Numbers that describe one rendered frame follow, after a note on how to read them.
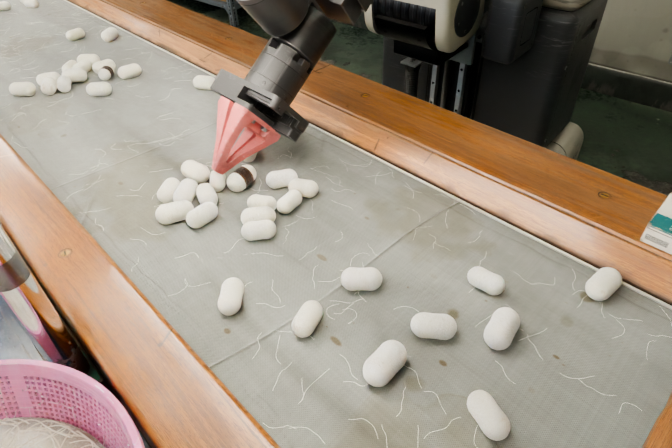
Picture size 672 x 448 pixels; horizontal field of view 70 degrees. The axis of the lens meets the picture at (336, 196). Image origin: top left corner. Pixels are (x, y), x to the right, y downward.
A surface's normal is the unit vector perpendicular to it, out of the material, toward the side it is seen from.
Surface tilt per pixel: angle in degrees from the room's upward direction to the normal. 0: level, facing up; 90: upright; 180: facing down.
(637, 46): 88
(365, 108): 0
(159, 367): 0
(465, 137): 0
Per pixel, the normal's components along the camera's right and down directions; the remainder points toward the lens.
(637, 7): -0.65, 0.49
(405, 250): -0.04, -0.77
